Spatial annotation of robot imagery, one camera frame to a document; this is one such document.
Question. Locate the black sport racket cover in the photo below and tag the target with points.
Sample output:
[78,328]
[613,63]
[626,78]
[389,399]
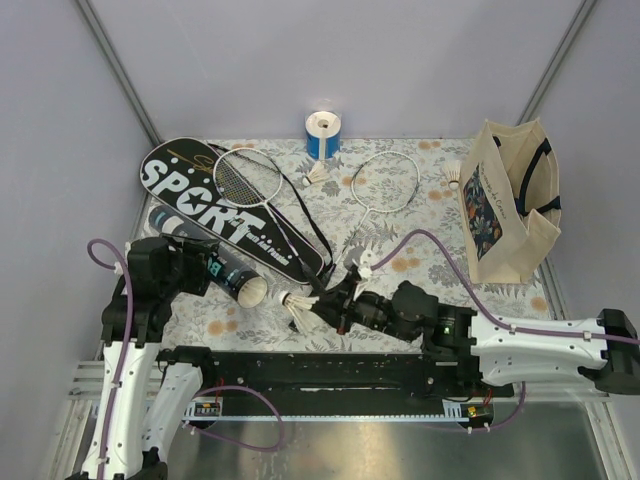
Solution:
[179,174]

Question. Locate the white shuttlecock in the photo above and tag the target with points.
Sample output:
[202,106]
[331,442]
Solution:
[451,170]
[304,319]
[317,174]

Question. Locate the blue white tape roll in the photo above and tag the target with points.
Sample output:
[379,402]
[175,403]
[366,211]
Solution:
[323,134]

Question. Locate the beige canvas tote bag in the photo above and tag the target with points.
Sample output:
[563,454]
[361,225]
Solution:
[509,202]

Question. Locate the aluminium frame rail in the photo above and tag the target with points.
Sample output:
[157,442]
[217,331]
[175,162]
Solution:
[315,404]

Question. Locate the floral patterned table mat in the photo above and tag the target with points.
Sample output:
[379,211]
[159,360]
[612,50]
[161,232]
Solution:
[216,321]

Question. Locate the white strung badminton racket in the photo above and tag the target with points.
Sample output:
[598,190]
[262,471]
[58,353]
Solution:
[248,178]

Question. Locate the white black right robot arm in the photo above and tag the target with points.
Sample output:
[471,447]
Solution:
[495,351]

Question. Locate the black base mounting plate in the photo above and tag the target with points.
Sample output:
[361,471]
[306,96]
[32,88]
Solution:
[404,372]

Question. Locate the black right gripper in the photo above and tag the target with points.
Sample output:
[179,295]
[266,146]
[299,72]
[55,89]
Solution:
[338,307]

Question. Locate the white unstrung badminton racket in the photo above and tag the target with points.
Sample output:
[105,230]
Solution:
[384,184]

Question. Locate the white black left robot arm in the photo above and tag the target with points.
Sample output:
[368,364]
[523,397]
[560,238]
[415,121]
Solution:
[128,443]

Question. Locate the black shuttlecock tube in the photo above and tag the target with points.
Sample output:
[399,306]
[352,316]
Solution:
[227,271]

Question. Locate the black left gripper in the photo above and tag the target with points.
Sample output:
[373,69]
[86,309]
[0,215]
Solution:
[195,253]

